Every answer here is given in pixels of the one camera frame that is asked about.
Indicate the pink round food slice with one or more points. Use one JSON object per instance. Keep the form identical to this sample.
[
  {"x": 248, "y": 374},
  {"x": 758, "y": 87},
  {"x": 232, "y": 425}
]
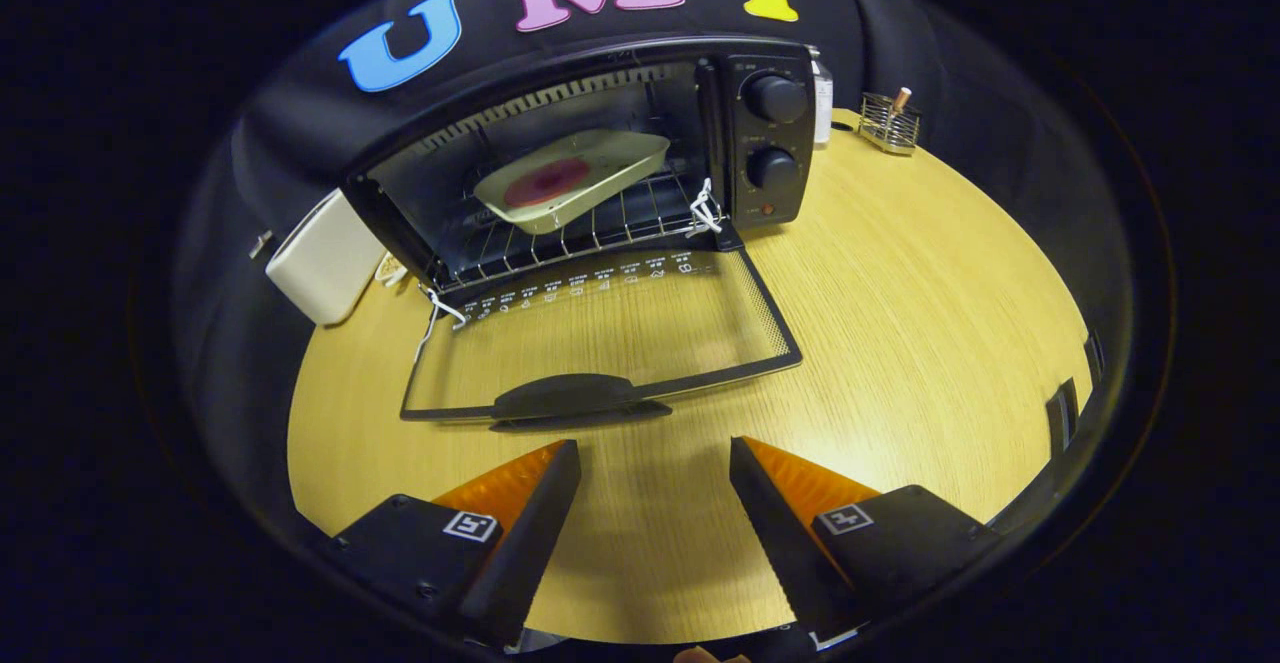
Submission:
[{"x": 545, "y": 183}]

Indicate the black toaster oven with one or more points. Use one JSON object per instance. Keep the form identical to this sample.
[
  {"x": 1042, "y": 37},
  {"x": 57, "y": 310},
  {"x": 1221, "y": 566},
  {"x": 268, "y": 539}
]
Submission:
[{"x": 760, "y": 133}]

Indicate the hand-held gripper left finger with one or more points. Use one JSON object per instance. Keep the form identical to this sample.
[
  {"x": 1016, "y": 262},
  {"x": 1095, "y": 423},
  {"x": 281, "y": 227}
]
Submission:
[{"x": 530, "y": 553}]

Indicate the cream square plate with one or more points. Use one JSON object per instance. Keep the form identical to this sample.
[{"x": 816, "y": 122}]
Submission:
[{"x": 620, "y": 158}]

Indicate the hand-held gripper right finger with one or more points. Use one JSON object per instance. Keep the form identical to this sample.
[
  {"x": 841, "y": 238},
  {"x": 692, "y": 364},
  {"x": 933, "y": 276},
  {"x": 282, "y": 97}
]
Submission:
[{"x": 775, "y": 543}]

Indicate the white patterned coaster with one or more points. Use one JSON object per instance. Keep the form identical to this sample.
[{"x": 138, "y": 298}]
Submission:
[{"x": 390, "y": 270}]

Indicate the white bread toaster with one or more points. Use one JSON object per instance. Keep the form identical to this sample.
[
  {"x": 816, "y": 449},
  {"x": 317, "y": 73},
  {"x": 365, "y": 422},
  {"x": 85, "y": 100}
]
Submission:
[{"x": 320, "y": 263}]

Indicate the silver cloth clip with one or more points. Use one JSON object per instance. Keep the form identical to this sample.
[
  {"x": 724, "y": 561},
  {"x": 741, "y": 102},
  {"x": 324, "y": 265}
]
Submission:
[{"x": 260, "y": 244}]

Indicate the small wooden stick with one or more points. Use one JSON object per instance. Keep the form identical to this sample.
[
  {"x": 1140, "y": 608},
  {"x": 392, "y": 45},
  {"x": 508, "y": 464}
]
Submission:
[{"x": 902, "y": 98}]

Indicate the clear glass bottle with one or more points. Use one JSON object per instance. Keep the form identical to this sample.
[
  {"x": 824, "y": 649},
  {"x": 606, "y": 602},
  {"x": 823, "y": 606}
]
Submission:
[{"x": 823, "y": 103}]

